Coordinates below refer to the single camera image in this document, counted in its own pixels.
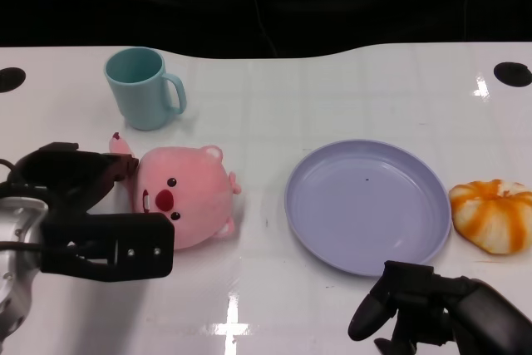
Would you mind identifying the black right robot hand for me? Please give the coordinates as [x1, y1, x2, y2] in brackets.
[347, 260, 532, 355]

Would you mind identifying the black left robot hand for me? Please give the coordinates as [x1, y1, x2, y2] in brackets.
[7, 142, 140, 215]

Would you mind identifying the pink plush doll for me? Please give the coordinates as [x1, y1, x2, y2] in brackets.
[108, 132, 244, 252]

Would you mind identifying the purple plastic plate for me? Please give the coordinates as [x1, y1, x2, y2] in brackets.
[284, 139, 453, 278]

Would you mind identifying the orange striped bun toy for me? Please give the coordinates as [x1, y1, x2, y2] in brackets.
[447, 179, 532, 256]

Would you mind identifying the teal plastic cup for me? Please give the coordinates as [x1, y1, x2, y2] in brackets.
[103, 47, 188, 132]

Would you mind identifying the black table grommet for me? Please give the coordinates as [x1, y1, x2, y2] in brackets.
[0, 67, 27, 93]
[493, 62, 532, 87]

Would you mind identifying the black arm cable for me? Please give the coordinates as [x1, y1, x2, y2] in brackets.
[0, 158, 47, 253]

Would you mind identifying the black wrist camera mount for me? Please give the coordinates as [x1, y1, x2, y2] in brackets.
[40, 212, 175, 283]

